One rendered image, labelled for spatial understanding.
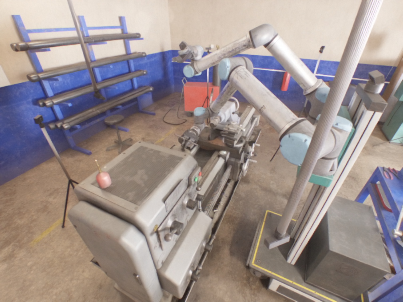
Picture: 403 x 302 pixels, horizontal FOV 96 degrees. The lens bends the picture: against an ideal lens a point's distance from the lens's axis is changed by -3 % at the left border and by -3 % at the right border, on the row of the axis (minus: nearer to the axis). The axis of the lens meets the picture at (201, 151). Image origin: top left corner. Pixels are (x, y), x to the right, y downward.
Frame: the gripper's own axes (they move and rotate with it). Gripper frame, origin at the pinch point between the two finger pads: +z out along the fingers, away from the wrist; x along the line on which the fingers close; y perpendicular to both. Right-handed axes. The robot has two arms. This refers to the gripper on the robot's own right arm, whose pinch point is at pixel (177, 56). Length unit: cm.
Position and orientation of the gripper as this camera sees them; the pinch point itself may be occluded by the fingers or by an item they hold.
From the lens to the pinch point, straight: 145.8
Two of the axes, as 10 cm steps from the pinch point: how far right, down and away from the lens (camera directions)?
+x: -6.8, 3.6, 6.4
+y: 5.9, 7.8, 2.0
